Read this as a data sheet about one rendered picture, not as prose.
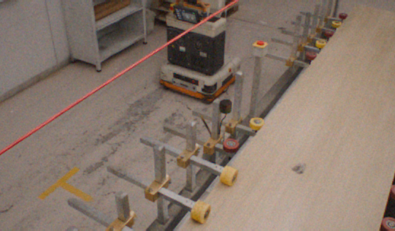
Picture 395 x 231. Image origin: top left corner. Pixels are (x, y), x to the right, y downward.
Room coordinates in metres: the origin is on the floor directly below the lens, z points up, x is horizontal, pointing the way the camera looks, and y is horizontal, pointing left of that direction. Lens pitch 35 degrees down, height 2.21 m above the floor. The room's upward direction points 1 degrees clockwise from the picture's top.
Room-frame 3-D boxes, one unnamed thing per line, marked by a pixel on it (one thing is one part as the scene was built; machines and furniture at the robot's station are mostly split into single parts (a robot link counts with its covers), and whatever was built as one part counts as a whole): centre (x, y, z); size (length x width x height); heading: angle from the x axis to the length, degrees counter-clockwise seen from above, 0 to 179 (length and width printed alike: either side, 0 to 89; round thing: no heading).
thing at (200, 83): (3.41, 0.11, 0.23); 0.41 x 0.02 x 0.08; 59
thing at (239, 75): (1.90, -0.23, 0.92); 0.04 x 0.04 x 0.48; 59
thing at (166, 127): (1.70, -0.01, 0.84); 0.43 x 0.03 x 0.04; 59
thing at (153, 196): (1.24, 0.16, 0.95); 0.14 x 0.06 x 0.05; 149
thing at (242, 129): (1.89, -0.17, 0.82); 0.43 x 0.03 x 0.04; 59
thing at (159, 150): (1.26, 0.15, 0.93); 0.04 x 0.04 x 0.48; 59
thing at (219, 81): (3.70, -0.04, 0.16); 0.67 x 0.64 x 0.25; 149
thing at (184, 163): (1.45, 0.03, 0.95); 0.14 x 0.06 x 0.05; 149
